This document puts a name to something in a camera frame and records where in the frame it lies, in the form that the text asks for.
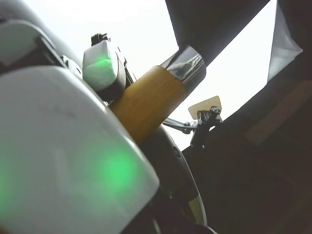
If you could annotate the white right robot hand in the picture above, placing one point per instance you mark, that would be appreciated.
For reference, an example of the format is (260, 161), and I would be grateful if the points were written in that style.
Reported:
(61, 151)

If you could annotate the black clamp with beige plate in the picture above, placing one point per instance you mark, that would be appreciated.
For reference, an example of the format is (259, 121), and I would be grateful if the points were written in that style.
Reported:
(204, 122)

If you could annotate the grey white fabric sheet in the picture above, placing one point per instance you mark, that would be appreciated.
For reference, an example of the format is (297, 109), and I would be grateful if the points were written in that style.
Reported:
(282, 48)

